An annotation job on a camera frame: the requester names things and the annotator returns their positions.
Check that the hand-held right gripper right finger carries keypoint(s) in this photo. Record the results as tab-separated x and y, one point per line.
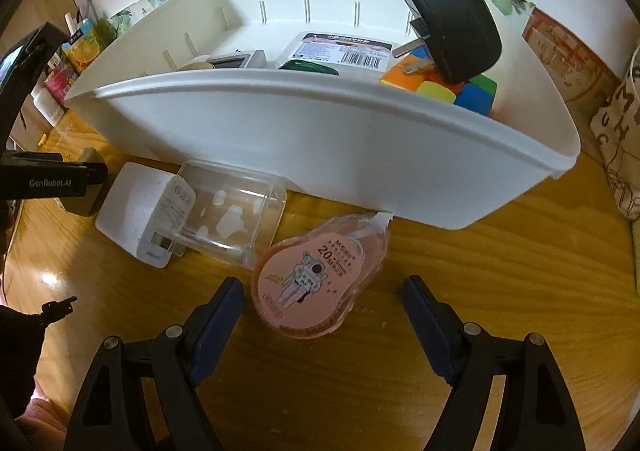
427	331

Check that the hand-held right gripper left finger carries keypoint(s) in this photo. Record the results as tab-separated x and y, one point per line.
220	326

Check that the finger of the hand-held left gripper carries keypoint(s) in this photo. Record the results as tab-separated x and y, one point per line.
92	181

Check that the white plug charger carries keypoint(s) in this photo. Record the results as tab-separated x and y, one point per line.
135	211

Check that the pink correction tape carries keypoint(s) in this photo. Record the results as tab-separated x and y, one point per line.
305	281

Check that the clear plastic box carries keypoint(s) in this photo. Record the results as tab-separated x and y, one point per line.
235	216

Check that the white plastic storage bin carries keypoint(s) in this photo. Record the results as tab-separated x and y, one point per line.
325	141

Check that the colourful puzzle cube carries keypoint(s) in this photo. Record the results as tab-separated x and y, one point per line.
440	88

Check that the small green box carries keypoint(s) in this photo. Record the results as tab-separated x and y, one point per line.
307	67

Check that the black plug adapter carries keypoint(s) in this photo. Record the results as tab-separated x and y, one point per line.
450	26

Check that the white plastic bottle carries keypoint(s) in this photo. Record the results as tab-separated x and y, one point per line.
49	108

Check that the orange juice carton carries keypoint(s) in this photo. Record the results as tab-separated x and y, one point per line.
85	48

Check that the black jacket with zipper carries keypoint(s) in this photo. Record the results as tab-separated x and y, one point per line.
25	356

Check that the small white timer with screen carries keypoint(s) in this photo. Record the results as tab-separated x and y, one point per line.
235	61

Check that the pink garment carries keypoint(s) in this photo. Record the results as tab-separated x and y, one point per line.
45	426

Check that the beige patterned fabric bag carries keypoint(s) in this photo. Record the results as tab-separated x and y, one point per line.
622	146

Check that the brown printed poster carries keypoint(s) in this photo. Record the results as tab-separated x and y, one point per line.
565	61

